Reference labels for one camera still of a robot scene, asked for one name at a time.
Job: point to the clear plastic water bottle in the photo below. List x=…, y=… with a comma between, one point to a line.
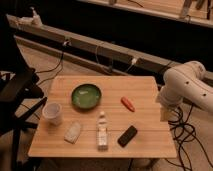
x=102, y=135

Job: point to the black office chair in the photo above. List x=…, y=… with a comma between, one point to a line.
x=17, y=82

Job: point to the green ceramic bowl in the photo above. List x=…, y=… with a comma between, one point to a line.
x=86, y=96

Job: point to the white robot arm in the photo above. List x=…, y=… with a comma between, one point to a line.
x=184, y=81

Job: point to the wooden table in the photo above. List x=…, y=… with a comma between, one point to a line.
x=126, y=123

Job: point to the white plastic cup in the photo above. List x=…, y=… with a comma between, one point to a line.
x=52, y=113

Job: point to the long grey rail beam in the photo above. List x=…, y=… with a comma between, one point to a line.
x=158, y=44

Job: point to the white spray bottle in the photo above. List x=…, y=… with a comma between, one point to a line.
x=35, y=19

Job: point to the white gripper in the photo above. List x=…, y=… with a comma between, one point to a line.
x=168, y=100

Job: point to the red pepper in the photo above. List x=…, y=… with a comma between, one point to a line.
x=127, y=104

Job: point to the black smartphone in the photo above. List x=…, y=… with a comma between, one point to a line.
x=127, y=136

